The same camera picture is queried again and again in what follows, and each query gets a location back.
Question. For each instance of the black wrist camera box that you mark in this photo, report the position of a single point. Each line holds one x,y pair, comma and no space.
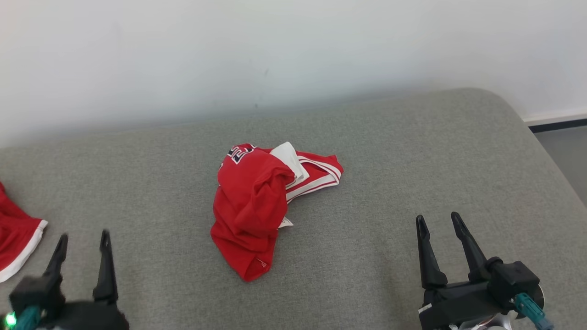
36,291
516,279

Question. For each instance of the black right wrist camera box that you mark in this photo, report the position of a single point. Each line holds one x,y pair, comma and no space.
516,279

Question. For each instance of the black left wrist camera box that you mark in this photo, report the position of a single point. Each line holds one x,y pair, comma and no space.
36,291

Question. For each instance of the grey fabric sofa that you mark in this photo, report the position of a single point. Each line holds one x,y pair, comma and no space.
390,160

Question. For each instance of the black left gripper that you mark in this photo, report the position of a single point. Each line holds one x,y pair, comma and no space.
87,318

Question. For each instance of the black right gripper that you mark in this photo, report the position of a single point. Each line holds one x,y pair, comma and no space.
458,305

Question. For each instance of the red shorts with white stripe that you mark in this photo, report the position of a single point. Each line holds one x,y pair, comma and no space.
13,233

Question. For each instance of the red basketball jersey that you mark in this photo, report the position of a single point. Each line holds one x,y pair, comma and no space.
247,206

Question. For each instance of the white and black baseboard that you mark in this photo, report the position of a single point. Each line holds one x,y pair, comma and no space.
557,121

